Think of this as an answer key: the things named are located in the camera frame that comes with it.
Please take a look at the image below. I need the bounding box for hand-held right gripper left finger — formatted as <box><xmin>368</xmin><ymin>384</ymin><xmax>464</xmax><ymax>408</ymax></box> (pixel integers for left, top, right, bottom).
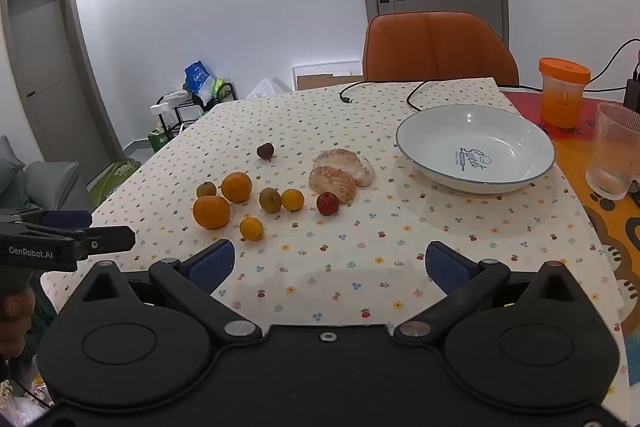
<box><xmin>80</xmin><ymin>239</ymin><xmax>264</xmax><ymax>349</ymax></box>

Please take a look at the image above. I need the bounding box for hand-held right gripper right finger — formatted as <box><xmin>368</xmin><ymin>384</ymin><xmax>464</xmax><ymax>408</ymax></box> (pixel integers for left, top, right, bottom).
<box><xmin>393</xmin><ymin>240</ymin><xmax>583</xmax><ymax>349</ymax></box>

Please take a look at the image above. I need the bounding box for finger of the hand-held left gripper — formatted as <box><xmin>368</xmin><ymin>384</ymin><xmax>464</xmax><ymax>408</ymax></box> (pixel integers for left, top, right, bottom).
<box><xmin>75</xmin><ymin>227</ymin><xmax>136</xmax><ymax>254</ymax></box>
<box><xmin>42</xmin><ymin>210</ymin><xmax>94</xmax><ymax>231</ymax></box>

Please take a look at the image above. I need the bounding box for large orange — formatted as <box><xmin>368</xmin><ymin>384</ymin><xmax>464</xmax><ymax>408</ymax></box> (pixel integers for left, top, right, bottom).
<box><xmin>193</xmin><ymin>196</ymin><xmax>232</xmax><ymax>231</ymax></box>
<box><xmin>221</xmin><ymin>172</ymin><xmax>253</xmax><ymax>204</ymax></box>

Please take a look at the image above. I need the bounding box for small yellow citrus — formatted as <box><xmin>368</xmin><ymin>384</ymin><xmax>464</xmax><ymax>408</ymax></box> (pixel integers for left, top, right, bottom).
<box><xmin>281</xmin><ymin>189</ymin><xmax>305</xmax><ymax>212</ymax></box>
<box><xmin>239</xmin><ymin>217</ymin><xmax>265</xmax><ymax>241</ymax></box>

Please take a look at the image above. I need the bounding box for large green-brown kiwi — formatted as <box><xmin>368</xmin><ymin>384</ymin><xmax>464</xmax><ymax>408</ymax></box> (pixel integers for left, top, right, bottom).
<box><xmin>259</xmin><ymin>187</ymin><xmax>283</xmax><ymax>214</ymax></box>

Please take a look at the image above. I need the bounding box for white plate with blue rim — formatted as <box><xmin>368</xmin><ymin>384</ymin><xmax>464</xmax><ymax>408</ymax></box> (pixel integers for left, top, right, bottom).
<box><xmin>395</xmin><ymin>105</ymin><xmax>557</xmax><ymax>195</ymax></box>

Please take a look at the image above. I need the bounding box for peeled pomelo segment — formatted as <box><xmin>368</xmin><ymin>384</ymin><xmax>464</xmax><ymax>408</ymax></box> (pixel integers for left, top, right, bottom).
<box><xmin>313</xmin><ymin>149</ymin><xmax>376</xmax><ymax>187</ymax></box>
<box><xmin>308</xmin><ymin>165</ymin><xmax>357</xmax><ymax>204</ymax></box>

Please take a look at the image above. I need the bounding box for person's left hand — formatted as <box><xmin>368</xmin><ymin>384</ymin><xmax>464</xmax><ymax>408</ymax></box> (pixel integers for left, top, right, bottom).
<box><xmin>0</xmin><ymin>284</ymin><xmax>37</xmax><ymax>360</ymax></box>

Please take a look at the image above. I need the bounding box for grey sofa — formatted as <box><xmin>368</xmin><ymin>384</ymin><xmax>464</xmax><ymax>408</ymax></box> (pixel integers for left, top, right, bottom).
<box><xmin>0</xmin><ymin>135</ymin><xmax>94</xmax><ymax>214</ymax></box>

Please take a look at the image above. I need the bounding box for green cloth bag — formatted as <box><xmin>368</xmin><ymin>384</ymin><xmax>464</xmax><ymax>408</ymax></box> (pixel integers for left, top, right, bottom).
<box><xmin>89</xmin><ymin>158</ymin><xmax>144</xmax><ymax>208</ymax></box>

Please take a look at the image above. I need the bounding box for floral white tablecloth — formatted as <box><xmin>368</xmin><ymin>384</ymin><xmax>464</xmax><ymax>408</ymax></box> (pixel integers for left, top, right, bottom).
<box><xmin>40</xmin><ymin>77</ymin><xmax>632</xmax><ymax>408</ymax></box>

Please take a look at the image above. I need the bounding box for white plastic bag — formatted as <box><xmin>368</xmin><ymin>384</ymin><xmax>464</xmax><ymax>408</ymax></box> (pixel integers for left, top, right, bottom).
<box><xmin>247</xmin><ymin>78</ymin><xmax>277</xmax><ymax>100</ymax></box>

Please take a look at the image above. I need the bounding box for blue plastic bag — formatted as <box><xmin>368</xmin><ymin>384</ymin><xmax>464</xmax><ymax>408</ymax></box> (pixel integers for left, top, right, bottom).
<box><xmin>183</xmin><ymin>59</ymin><xmax>214</xmax><ymax>104</ymax></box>

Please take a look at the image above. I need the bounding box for ribbed clear glass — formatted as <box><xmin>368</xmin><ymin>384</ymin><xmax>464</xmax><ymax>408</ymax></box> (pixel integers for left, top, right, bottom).
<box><xmin>585</xmin><ymin>102</ymin><xmax>640</xmax><ymax>200</ymax></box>

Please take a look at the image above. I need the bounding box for orange lidded cup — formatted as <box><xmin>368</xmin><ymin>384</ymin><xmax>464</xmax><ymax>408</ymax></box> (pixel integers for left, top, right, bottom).
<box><xmin>538</xmin><ymin>57</ymin><xmax>592</xmax><ymax>128</ymax></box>

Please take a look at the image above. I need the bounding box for cardboard box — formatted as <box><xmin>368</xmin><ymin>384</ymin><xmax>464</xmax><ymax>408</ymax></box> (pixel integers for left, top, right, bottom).
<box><xmin>296</xmin><ymin>74</ymin><xmax>364</xmax><ymax>92</ymax></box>

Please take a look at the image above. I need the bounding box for orange leather chair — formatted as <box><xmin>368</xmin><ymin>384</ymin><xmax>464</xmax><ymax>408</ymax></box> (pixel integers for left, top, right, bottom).
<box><xmin>362</xmin><ymin>11</ymin><xmax>520</xmax><ymax>86</ymax></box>

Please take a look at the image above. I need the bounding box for black power adapter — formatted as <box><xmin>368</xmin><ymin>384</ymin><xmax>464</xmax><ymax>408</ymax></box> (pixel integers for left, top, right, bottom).
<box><xmin>623</xmin><ymin>78</ymin><xmax>640</xmax><ymax>114</ymax></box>

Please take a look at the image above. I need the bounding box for black wire cart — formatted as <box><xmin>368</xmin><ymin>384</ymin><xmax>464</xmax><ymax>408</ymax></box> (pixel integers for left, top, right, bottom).
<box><xmin>150</xmin><ymin>82</ymin><xmax>239</xmax><ymax>138</ymax></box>

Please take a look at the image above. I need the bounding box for black cable with plug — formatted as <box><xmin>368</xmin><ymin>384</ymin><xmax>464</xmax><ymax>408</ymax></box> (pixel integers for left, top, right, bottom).
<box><xmin>339</xmin><ymin>79</ymin><xmax>451</xmax><ymax>114</ymax></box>

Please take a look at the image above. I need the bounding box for thin black charging cable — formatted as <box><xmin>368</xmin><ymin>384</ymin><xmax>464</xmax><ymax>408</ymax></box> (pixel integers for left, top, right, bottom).
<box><xmin>589</xmin><ymin>38</ymin><xmax>640</xmax><ymax>84</ymax></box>

